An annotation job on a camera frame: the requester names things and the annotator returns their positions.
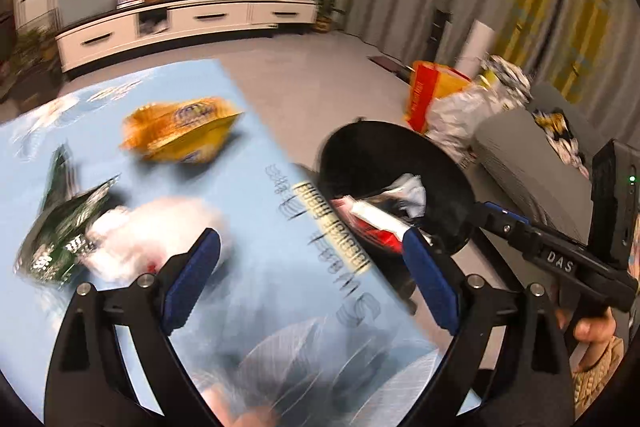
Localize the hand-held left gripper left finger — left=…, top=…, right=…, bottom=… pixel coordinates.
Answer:
left=44, top=227, right=222, bottom=427

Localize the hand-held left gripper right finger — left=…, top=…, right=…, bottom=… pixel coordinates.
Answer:
left=400, top=227, right=576, bottom=427

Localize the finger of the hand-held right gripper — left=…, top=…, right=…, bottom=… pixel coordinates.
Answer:
left=472, top=201, right=546, bottom=250

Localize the white paper wad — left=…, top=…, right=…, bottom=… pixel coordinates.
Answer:
left=85, top=197, right=236, bottom=280

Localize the red and white wrapper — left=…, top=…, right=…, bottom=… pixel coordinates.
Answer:
left=332, top=197, right=406, bottom=253

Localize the black bucket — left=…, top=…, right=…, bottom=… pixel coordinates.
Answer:
left=318, top=119, right=478, bottom=308

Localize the green snack wrapper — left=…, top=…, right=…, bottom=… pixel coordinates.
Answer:
left=15, top=144, right=123, bottom=288

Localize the yellow snack bag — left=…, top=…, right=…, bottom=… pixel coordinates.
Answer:
left=121, top=97, right=244, bottom=164

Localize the person's right forearm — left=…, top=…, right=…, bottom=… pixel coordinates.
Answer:
left=570, top=339, right=636, bottom=423

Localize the person's right hand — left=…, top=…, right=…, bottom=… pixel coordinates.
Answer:
left=555, top=306, right=630, bottom=369

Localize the grey sofa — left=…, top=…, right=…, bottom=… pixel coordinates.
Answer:
left=472, top=82, right=640, bottom=268

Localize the yellow black patterned cloth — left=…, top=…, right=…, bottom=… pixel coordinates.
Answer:
left=532, top=107, right=591, bottom=172

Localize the blue floral blanket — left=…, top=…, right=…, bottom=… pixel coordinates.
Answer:
left=0, top=59, right=441, bottom=427

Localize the white plastic bag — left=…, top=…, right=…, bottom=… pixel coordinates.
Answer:
left=425, top=84, right=526, bottom=158

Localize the silver patterned bag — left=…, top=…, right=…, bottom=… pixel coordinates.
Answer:
left=480, top=55, right=533, bottom=108

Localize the orange shopping bag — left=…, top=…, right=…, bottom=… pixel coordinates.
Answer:
left=405, top=61, right=473, bottom=132

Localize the white paper roll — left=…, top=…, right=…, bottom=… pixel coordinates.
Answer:
left=457, top=19, right=496, bottom=72

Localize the dark floor mat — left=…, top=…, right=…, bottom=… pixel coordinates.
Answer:
left=369, top=55, right=416, bottom=80

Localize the upright vacuum cleaner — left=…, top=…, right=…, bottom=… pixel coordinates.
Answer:
left=430, top=0, right=463, bottom=62

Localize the white television cabinet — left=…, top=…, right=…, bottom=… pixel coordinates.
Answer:
left=54, top=0, right=318, bottom=72

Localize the small potted plant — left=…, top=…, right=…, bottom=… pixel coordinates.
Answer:
left=314, top=0, right=346, bottom=32

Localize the cluster of potted plants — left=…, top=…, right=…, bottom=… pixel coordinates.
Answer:
left=10, top=27, right=58, bottom=72

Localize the grey panel heater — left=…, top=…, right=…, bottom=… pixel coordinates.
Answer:
left=57, top=0, right=126, bottom=25

